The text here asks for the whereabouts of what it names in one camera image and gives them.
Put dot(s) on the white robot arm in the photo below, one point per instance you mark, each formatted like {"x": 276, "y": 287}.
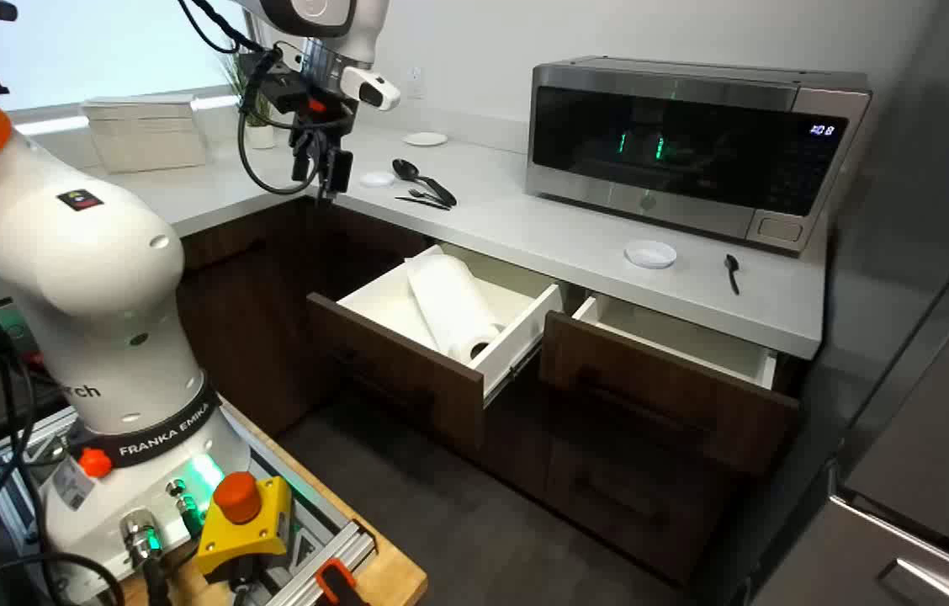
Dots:
{"x": 95, "y": 272}

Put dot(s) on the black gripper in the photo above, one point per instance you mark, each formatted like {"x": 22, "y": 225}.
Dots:
{"x": 314, "y": 127}

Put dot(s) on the stainless steel microwave oven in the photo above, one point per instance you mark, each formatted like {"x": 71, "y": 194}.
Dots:
{"x": 737, "y": 152}

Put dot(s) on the white paper towel roll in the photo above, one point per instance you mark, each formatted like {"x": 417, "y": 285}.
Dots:
{"x": 452, "y": 309}

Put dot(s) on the stainless steel refrigerator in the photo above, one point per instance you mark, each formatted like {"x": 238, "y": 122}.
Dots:
{"x": 857, "y": 511}

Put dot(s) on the dark lower cabinet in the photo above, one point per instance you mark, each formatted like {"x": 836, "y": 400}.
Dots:
{"x": 247, "y": 309}

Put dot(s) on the white box on windowsill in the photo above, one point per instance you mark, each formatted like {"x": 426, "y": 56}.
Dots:
{"x": 145, "y": 133}

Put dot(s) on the small black utensil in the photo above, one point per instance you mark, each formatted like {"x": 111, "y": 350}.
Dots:
{"x": 730, "y": 276}

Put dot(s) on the yellow emergency stop button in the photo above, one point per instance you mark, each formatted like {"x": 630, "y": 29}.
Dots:
{"x": 247, "y": 517}

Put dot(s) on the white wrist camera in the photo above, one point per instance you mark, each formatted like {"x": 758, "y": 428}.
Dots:
{"x": 367, "y": 89}

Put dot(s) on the white small dish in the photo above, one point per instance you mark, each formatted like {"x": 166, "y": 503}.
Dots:
{"x": 426, "y": 139}

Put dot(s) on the orange clamp handle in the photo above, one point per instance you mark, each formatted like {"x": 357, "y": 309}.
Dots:
{"x": 339, "y": 586}

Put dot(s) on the white round lid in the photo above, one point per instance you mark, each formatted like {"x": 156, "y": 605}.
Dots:
{"x": 651, "y": 255}

